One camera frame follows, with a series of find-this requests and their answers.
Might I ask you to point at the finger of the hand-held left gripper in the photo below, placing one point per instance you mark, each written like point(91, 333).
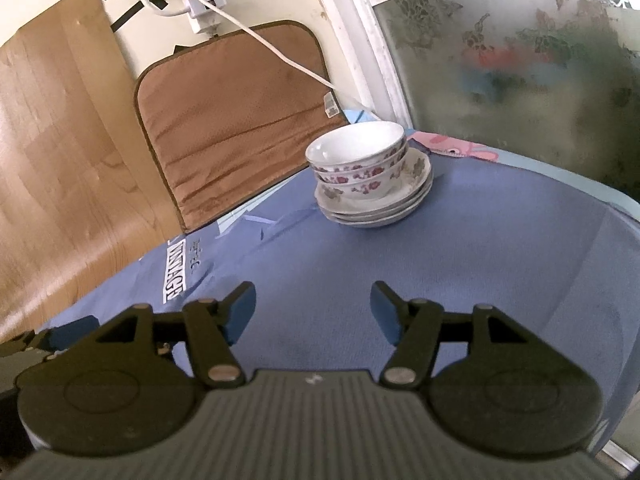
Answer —
point(75, 332)

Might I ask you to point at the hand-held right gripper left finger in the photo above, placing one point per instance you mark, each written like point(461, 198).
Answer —
point(240, 312)

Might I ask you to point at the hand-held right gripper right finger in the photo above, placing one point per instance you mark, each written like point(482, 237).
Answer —
point(386, 312)

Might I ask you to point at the white floral plate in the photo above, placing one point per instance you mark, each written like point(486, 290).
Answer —
point(402, 208)
point(418, 170)
point(372, 224)

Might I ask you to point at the white bowl red flowers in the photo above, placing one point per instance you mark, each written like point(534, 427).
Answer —
point(382, 167)
point(350, 142)
point(370, 189)

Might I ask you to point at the blue printed bedsheet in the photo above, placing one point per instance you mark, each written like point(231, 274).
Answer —
point(500, 260)

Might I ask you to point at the wood grain board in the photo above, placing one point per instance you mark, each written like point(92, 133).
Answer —
point(65, 160)

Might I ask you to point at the brown seat cushion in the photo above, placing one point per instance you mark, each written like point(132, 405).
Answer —
point(230, 125)

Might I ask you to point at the frosted floral window pane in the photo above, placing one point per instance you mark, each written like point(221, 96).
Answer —
point(525, 85)

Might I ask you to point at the black tape strip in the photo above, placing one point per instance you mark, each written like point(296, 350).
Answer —
point(127, 16)
point(156, 1)

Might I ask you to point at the white window frame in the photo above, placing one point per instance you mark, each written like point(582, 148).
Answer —
point(372, 35)

